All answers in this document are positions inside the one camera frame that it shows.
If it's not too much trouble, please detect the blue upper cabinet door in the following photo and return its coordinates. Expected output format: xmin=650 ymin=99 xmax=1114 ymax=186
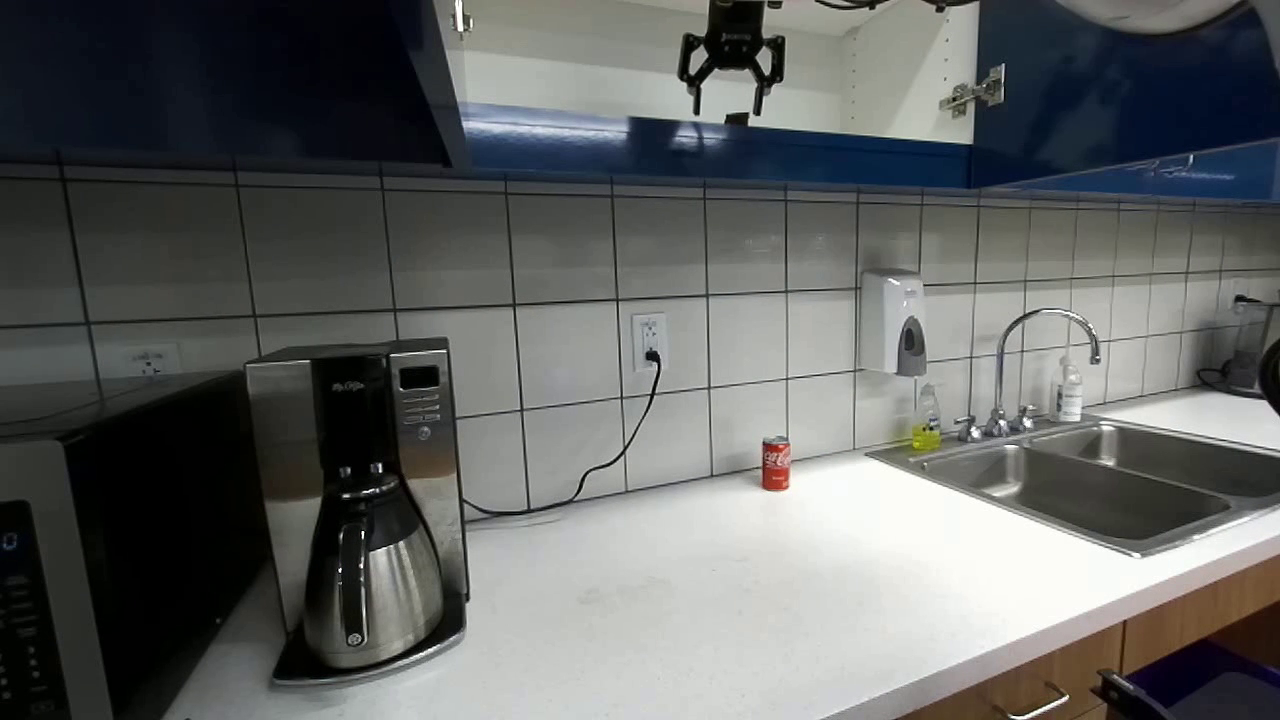
xmin=0 ymin=0 xmax=465 ymax=166

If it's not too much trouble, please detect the blue bin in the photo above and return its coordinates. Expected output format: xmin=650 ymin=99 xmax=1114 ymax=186
xmin=1094 ymin=644 xmax=1280 ymax=720

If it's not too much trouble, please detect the black microwave oven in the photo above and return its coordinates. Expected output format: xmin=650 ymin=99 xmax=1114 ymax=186
xmin=0 ymin=370 xmax=266 ymax=720

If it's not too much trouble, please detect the wooden drawer front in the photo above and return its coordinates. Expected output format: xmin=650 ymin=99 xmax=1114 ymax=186
xmin=904 ymin=627 xmax=1125 ymax=720

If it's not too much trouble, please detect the stainless steel double sink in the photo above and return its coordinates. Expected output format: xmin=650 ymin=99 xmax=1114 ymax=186
xmin=889 ymin=419 xmax=1280 ymax=557

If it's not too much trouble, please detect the open upper cabinet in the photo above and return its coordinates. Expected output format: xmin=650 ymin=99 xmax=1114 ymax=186
xmin=445 ymin=0 xmax=1004 ymax=186

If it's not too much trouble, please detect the stainless steel coffee maker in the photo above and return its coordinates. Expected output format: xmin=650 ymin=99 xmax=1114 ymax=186
xmin=243 ymin=336 xmax=472 ymax=683

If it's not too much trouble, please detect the yellow dish soap bottle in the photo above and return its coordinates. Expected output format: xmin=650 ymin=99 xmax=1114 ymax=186
xmin=906 ymin=382 xmax=943 ymax=452

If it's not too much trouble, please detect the small white pump bottle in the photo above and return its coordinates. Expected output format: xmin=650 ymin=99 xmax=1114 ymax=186
xmin=1056 ymin=356 xmax=1082 ymax=424

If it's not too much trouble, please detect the white soap dispenser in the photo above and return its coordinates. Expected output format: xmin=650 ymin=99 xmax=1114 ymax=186
xmin=861 ymin=271 xmax=927 ymax=376

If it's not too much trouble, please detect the red soda can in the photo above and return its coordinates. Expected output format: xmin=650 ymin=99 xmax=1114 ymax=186
xmin=760 ymin=434 xmax=793 ymax=490

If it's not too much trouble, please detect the chrome kitchen faucet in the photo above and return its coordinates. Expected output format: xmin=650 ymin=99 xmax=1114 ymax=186
xmin=952 ymin=309 xmax=1109 ymax=445

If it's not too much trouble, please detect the steel coffee carafe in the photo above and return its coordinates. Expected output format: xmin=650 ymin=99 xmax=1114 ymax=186
xmin=300 ymin=462 xmax=445 ymax=671

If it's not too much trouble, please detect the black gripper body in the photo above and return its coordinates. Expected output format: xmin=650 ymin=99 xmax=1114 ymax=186
xmin=694 ymin=0 xmax=768 ymax=62

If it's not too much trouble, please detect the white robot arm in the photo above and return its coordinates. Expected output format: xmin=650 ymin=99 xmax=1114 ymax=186
xmin=675 ymin=0 xmax=1280 ymax=115

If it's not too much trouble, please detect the white wall outlet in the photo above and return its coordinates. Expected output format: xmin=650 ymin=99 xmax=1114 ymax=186
xmin=632 ymin=316 xmax=669 ymax=364

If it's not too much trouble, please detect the black power cord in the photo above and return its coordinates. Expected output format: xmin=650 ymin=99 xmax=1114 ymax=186
xmin=459 ymin=348 xmax=669 ymax=523

